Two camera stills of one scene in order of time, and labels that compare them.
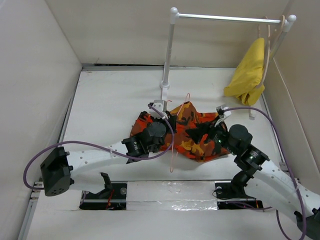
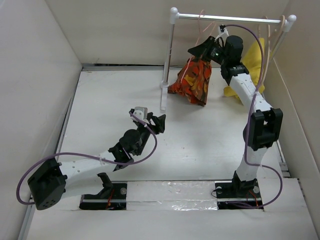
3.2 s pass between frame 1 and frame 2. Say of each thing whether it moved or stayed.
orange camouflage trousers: moved
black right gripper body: moved
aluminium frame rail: stayed
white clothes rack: stayed
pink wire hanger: moved
